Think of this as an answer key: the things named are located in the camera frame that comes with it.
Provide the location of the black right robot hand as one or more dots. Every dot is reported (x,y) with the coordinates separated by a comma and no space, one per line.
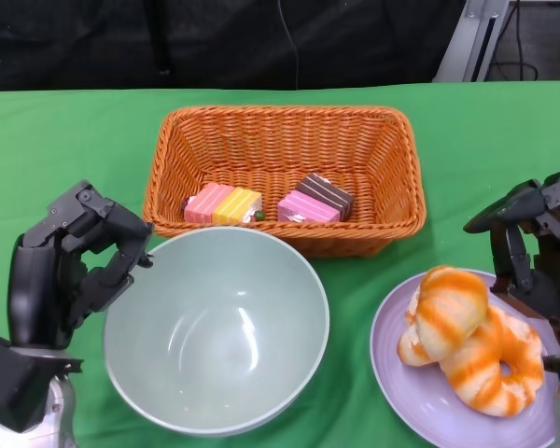
(541,247)

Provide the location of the orange wicker basket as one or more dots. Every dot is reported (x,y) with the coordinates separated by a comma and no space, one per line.
(284,149)

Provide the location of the chocolate layered cake slice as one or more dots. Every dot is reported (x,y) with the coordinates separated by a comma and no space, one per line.
(326,191)

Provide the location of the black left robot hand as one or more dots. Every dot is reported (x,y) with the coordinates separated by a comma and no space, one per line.
(37,289)

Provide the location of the lavender round plate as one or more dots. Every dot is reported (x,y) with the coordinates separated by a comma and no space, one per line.
(415,410)

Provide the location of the black fabric backdrop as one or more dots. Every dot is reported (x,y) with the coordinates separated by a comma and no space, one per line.
(214,42)

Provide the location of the orange striped bread roll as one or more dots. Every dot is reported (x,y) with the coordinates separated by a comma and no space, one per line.
(494,387)
(448,312)

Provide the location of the grey aluminium frame post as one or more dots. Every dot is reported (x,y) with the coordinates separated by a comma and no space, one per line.
(471,42)

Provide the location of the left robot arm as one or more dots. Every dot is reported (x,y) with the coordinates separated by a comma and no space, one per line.
(23,392)

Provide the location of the red cake with cherries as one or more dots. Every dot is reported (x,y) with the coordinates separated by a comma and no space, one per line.
(221,205)

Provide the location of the grey round bowl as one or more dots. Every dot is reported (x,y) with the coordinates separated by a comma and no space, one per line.
(242,280)

